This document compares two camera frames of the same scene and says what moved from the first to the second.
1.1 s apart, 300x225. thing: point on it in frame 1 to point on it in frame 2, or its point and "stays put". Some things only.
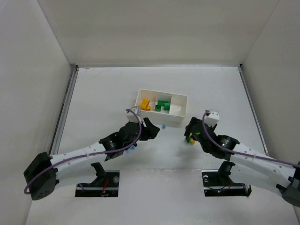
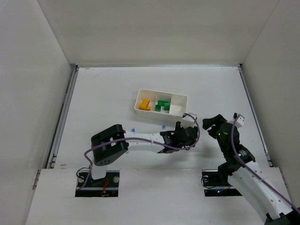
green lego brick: (167, 106) stays put
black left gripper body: (142, 131) to (190, 135)
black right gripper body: (195, 129) to (218, 125)
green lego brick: (162, 102) stays put
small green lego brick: (158, 108) stays put
